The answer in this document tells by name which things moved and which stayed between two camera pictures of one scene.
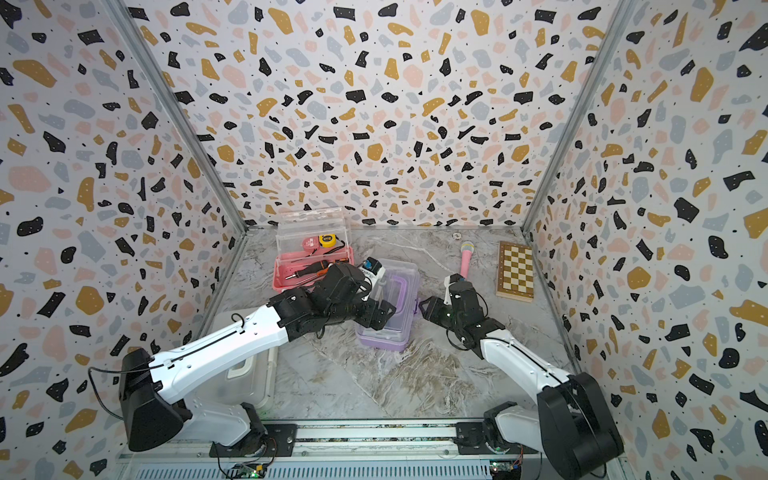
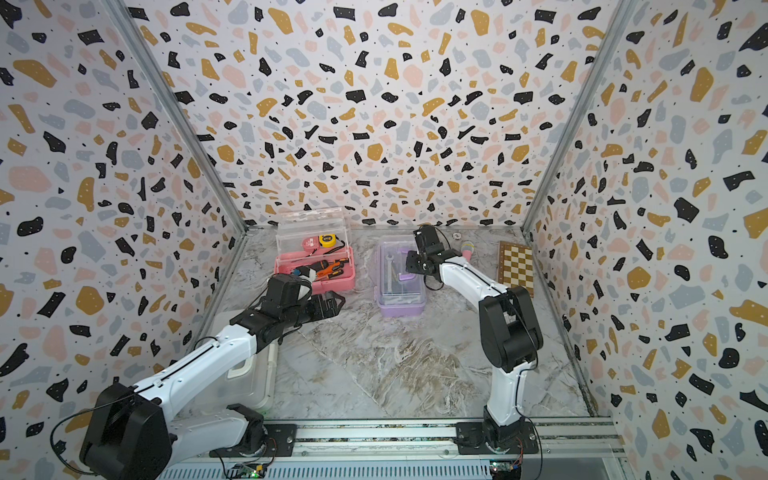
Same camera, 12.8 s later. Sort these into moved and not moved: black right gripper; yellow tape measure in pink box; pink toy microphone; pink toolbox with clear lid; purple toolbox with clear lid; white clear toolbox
Moved: purple toolbox with clear lid; black right gripper
Not moved: pink toolbox with clear lid; pink toy microphone; white clear toolbox; yellow tape measure in pink box
